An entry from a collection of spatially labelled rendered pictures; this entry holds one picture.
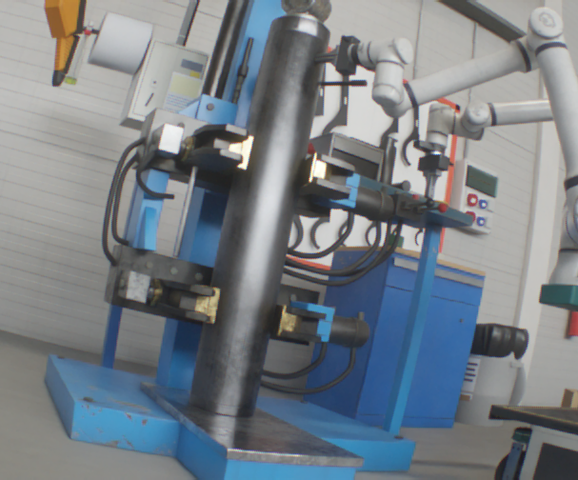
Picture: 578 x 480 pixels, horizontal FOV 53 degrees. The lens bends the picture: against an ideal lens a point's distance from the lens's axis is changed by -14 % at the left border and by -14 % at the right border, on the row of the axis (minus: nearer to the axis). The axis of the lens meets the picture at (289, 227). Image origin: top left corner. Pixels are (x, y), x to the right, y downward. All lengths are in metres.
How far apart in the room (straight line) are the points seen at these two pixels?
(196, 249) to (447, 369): 1.76
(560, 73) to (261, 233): 1.06
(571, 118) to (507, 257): 3.85
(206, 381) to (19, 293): 2.10
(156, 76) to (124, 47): 0.22
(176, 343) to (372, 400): 1.30
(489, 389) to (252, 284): 2.38
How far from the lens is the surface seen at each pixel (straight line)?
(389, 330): 3.36
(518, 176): 5.80
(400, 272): 3.36
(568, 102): 1.89
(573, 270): 1.93
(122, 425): 1.85
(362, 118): 4.71
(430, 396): 3.61
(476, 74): 2.07
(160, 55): 2.94
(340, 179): 2.14
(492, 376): 4.05
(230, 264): 2.00
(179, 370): 2.44
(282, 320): 1.98
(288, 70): 2.12
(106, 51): 2.89
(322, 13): 2.31
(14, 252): 3.90
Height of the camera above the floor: 0.50
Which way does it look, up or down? 8 degrees up
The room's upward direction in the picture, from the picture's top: 11 degrees clockwise
